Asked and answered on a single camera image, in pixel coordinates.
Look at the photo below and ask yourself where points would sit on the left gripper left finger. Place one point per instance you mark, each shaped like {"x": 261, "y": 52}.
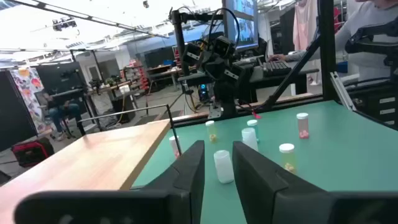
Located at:
{"x": 186, "y": 186}

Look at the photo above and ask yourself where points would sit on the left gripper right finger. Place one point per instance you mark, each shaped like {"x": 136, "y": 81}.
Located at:
{"x": 264, "y": 193}

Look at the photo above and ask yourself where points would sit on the white plastic bottle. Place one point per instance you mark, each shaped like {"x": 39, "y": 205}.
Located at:
{"x": 223, "y": 168}
{"x": 249, "y": 140}

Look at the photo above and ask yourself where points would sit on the yellow pill bottle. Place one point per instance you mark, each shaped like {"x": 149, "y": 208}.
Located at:
{"x": 211, "y": 132}
{"x": 287, "y": 158}

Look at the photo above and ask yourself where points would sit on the pink pill bottle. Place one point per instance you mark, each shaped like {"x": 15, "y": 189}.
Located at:
{"x": 302, "y": 127}
{"x": 174, "y": 146}

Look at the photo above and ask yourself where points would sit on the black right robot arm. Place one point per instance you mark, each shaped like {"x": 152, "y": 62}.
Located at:
{"x": 222, "y": 71}

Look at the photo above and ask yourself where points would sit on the green table mat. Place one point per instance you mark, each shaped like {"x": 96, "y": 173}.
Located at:
{"x": 342, "y": 155}

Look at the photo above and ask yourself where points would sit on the black work desk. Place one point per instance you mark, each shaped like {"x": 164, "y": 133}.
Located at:
{"x": 280, "y": 79}

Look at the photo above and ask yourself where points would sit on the red storage rack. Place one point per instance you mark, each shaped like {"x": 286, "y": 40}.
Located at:
{"x": 140, "y": 74}

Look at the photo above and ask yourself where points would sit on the black keyboard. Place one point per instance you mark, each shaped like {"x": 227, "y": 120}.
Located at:
{"x": 276, "y": 67}

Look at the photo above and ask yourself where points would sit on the person's hand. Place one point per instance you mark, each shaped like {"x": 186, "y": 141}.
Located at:
{"x": 276, "y": 57}

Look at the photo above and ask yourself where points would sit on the black drawer cabinet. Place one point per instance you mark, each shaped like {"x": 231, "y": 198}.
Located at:
{"x": 382, "y": 107}

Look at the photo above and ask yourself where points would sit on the person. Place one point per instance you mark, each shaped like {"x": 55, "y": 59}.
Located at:
{"x": 373, "y": 15}
{"x": 59, "y": 112}

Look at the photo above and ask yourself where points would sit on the red black bag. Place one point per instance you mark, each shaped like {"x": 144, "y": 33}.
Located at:
{"x": 32, "y": 152}

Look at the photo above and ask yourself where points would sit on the black screen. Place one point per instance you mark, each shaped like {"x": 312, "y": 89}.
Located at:
{"x": 59, "y": 77}

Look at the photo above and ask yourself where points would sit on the computer monitor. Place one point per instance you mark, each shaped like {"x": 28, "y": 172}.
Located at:
{"x": 241, "y": 23}

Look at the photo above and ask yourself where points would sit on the pink hanging cloth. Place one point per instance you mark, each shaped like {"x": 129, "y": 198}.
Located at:
{"x": 303, "y": 25}

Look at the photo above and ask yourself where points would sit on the floral patterned panel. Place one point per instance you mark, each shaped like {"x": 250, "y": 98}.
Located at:
{"x": 29, "y": 90}

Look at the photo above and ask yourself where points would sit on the black partition panel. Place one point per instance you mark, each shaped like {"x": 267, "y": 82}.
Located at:
{"x": 11, "y": 118}

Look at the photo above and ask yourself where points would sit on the black beam with light strips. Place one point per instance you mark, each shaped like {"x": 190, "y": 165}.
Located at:
{"x": 93, "y": 20}

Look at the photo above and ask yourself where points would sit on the wooden shelf black frame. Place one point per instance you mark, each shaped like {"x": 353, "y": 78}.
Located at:
{"x": 93, "y": 161}

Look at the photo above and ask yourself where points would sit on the black rig frame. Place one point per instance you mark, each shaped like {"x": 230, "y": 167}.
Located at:
{"x": 326, "y": 62}

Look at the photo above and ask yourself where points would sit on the black camera stand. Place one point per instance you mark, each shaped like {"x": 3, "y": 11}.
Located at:
{"x": 178, "y": 40}

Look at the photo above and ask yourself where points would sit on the black ceiling camera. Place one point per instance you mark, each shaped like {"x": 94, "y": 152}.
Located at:
{"x": 63, "y": 24}

